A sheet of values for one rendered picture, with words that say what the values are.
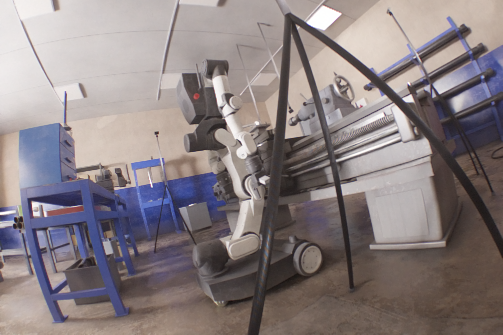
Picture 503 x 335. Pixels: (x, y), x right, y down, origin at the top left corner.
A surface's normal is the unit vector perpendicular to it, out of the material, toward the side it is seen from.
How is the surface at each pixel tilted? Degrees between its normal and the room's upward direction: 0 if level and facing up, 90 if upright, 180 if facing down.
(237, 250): 90
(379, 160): 90
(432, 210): 90
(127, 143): 90
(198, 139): 113
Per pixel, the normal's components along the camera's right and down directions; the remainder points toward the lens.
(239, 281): 0.17, -0.24
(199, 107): 0.55, 0.13
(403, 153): -0.86, 0.15
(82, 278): 0.47, -0.30
